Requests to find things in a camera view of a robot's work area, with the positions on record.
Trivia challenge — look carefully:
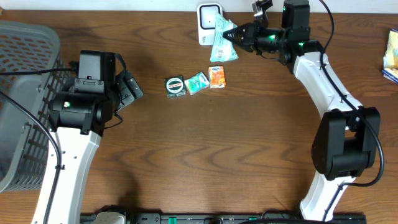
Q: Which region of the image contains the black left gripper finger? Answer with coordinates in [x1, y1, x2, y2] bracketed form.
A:
[117, 79, 136, 111]
[123, 70, 144, 100]

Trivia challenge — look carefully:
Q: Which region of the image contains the teal long snack packet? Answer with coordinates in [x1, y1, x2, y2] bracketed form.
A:
[210, 14, 239, 62]

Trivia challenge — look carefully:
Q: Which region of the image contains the green round-logo box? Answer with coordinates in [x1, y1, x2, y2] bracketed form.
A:
[164, 75, 187, 98]

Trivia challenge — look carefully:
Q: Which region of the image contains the orange small tissue pack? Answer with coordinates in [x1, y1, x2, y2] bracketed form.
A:
[208, 66, 226, 88]

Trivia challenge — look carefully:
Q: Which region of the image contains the teal small tissue pack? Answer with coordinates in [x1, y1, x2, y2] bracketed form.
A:
[184, 72, 210, 95]

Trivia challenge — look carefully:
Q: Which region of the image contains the large yellow snack bag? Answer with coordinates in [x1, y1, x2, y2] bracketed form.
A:
[382, 29, 397, 83]

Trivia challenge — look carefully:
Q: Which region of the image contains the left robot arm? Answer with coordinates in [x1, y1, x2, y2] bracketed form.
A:
[32, 50, 144, 223]

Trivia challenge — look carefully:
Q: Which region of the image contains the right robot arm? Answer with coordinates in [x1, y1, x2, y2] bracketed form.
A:
[223, 0, 384, 223]

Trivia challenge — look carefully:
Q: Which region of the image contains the white barcode scanner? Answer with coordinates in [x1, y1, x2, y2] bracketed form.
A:
[197, 3, 223, 46]

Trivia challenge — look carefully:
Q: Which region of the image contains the grey plastic mesh basket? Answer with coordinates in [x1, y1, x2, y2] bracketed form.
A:
[0, 21, 74, 193]

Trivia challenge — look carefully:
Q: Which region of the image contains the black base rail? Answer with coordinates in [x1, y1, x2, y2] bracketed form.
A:
[80, 205, 368, 224]

